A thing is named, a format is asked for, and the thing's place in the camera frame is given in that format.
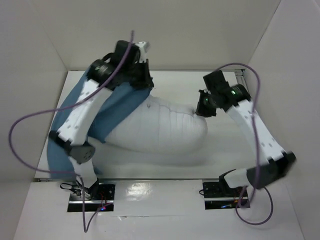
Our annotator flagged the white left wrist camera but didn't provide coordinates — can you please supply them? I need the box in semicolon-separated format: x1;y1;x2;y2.
135;41;151;63

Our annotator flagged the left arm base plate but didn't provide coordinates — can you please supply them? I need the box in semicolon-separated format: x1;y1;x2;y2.
60;182;116;213

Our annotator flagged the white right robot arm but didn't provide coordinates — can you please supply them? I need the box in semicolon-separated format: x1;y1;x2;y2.
196;70;297;196

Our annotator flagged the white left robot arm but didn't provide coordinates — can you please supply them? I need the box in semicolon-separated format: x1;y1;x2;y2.
49;40;154;200

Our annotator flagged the aluminium frame rail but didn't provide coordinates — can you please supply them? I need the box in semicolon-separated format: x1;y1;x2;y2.
234;69;246;86

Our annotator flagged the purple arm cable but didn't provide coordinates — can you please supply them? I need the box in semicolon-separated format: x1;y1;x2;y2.
8;29;136;233
216;62;274;226

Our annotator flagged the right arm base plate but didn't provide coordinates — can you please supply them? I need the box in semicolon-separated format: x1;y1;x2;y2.
198;180;243;210

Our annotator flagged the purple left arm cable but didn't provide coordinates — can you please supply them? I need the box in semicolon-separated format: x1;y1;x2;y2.
8;29;136;233

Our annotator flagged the white pillow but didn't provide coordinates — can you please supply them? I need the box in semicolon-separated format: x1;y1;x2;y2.
105;95;208;155

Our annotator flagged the blue fabric pillowcase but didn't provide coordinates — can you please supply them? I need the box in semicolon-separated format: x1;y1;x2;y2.
46;72;151;183

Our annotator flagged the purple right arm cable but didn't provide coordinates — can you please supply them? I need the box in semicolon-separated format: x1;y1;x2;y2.
216;62;274;226

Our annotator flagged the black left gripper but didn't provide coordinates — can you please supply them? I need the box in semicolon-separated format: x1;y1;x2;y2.
124;59;155;89

